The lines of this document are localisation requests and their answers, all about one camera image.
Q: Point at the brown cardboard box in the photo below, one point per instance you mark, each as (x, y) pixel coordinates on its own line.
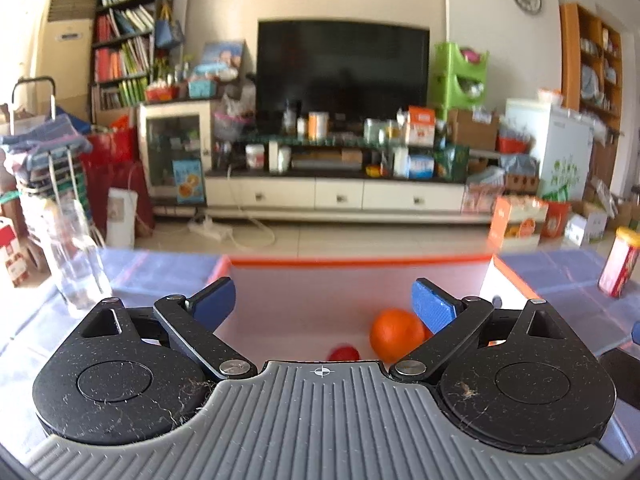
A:
(475, 129)

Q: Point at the orange white carton box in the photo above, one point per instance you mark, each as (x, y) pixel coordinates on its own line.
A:
(517, 222)

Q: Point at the orange cardboard box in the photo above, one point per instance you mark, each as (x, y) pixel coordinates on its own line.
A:
(302, 309)

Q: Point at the clear glass jar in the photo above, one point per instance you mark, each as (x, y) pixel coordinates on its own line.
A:
(73, 256)

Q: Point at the trolley cart with cloths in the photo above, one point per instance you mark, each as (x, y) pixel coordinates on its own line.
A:
(45, 161)

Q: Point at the white floor air conditioner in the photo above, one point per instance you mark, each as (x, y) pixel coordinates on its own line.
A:
(64, 52)

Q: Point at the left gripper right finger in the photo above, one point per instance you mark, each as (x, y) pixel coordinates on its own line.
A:
(520, 380)

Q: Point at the wooden display shelf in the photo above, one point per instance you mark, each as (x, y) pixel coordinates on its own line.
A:
(592, 66)

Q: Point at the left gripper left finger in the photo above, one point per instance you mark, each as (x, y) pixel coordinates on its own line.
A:
(126, 375)

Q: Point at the dark tall bookshelf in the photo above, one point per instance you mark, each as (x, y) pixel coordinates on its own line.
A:
(125, 59)

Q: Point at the white paper bag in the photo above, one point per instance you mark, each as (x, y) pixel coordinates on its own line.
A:
(121, 218)

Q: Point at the large orange fruit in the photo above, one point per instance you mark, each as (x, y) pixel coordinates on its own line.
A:
(394, 333)

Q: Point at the green stacked storage bins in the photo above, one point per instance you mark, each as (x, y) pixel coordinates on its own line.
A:
(458, 78)

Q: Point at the red yellow-lid canister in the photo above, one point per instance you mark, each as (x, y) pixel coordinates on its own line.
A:
(620, 263)

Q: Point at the white chest freezer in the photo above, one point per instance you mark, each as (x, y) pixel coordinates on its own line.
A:
(562, 143)

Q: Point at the black flat television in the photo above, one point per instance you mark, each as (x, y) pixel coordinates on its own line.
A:
(349, 69)

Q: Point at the blue plaid tablecloth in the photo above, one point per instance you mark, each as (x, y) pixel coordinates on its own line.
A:
(34, 318)

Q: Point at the red shopping bag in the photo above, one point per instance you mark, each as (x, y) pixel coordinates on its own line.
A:
(114, 162)

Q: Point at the red tomato near left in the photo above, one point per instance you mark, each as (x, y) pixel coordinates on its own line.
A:
(344, 353)

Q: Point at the white glass-door cabinet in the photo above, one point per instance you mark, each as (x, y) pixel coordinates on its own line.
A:
(175, 139)

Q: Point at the white power strip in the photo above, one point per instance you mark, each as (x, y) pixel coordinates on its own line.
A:
(210, 230)

